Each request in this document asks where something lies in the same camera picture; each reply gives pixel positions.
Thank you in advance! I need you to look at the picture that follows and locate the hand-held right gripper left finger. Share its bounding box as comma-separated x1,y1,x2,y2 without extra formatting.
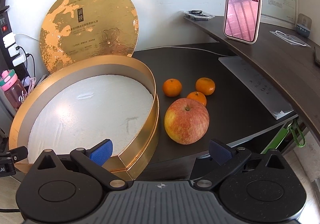
32,139,127,191

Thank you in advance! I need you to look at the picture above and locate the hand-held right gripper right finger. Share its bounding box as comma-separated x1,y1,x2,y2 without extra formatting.
194,139,288,191

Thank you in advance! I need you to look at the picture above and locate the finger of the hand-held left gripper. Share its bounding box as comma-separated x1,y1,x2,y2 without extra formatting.
0,146,28,164

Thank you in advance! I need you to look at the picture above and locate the red yellow apple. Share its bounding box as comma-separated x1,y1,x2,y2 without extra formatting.
164,98,210,145

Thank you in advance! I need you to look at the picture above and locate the round gold box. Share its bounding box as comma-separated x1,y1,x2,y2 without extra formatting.
9,55,160,181

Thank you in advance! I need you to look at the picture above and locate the small orange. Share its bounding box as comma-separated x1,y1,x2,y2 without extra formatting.
186,91,207,107
163,78,182,97
195,77,216,96

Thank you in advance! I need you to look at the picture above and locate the round gold box lid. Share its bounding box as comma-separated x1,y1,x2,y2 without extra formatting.
39,0,139,74

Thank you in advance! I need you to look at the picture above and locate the dark desktop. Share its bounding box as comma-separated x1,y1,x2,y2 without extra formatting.
132,43,299,165

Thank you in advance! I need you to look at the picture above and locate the pink water bottle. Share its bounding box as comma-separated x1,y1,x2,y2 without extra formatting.
0,69,28,112

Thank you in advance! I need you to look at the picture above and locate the white paper stack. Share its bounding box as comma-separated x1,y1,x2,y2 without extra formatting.
218,56,295,120

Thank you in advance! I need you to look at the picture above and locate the green carabiner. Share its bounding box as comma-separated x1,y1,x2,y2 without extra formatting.
288,124,306,148

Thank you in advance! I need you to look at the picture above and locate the white charger plain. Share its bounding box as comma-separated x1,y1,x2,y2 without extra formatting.
12,54,29,67

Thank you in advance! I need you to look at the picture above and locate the white charger with round logo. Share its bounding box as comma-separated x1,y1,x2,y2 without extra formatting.
7,45,21,58

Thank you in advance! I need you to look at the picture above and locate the dark wooden raised shelf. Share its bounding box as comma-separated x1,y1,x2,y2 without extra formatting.
184,15,320,145

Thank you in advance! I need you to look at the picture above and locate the black power strip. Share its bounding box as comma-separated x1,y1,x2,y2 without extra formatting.
0,0,33,90

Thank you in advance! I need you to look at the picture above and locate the clear plastic tray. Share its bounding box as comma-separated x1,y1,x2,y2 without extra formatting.
184,10,216,22

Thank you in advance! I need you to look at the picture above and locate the smartphone in white case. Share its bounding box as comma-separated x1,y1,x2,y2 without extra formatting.
223,0,263,44

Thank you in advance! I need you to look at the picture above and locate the small grey blue device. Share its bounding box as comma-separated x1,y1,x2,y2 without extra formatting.
296,14,313,38

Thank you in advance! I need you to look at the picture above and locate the pink cord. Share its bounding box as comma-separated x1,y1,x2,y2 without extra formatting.
24,76,37,95

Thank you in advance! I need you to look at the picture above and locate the black charger cable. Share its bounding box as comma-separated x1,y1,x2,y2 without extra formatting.
26,54,36,82
19,46,28,64

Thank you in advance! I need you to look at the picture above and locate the white charger with white cable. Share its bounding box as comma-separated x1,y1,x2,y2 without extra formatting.
2,32,17,48

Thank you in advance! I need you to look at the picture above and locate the thin white cable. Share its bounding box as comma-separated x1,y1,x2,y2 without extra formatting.
135,46,221,55

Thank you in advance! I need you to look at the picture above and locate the white charger cable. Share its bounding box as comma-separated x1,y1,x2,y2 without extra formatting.
14,33,42,39

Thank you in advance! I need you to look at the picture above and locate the clear bag with white cable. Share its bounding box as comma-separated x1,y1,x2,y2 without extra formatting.
270,30,311,48

